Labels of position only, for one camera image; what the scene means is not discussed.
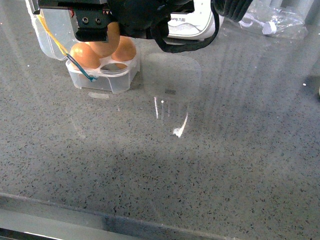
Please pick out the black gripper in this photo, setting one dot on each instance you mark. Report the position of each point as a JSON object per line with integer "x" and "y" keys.
{"x": 136, "y": 18}

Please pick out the brown egg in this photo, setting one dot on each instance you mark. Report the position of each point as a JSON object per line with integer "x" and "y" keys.
{"x": 85, "y": 55}
{"x": 125, "y": 51}
{"x": 105, "y": 48}

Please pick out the clear plastic egg box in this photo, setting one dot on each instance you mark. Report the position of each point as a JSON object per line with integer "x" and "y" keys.
{"x": 55, "y": 34}

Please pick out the brown egg front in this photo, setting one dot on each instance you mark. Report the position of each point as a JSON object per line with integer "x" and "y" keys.
{"x": 125, "y": 51}

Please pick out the white soy milk maker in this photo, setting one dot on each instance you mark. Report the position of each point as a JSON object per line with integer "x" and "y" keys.
{"x": 195, "y": 23}

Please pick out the clear plastic bag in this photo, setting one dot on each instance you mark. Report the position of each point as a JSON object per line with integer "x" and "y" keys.
{"x": 284, "y": 23}

